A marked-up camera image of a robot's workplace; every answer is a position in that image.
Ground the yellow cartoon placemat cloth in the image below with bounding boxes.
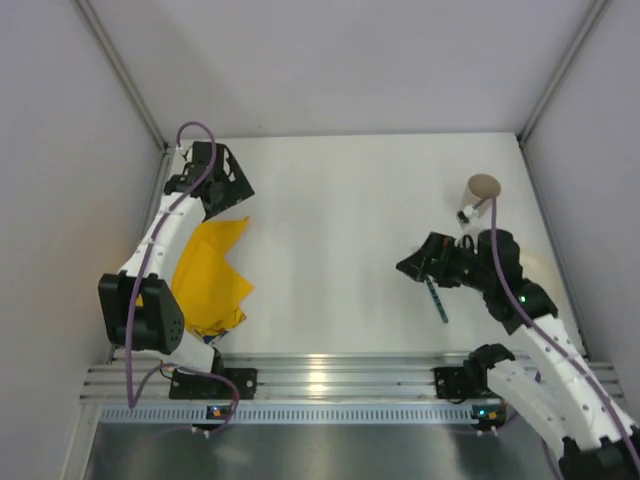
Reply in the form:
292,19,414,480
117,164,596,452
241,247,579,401
121,209,253,343

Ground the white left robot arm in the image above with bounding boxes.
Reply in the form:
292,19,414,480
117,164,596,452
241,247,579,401
98,141,254,372

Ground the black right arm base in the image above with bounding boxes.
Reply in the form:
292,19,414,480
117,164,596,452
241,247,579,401
433,366,497,403

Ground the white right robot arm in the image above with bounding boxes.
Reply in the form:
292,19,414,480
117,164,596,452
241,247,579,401
396,229,639,479

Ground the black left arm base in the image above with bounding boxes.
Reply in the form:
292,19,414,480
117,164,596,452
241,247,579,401
169,368,258,400

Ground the white bowl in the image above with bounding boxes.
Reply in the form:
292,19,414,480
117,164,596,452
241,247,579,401
520,250,564,304

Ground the beige paper cup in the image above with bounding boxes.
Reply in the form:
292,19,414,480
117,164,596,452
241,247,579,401
456,173,502,225

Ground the green handled fork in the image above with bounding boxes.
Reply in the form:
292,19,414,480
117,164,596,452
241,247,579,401
426,278,449,324

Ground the aluminium rail frame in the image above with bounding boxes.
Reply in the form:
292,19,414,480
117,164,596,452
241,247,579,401
80,350,624,404

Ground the perforated metal cable tray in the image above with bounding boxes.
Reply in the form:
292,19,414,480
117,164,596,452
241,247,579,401
100,403,504,425

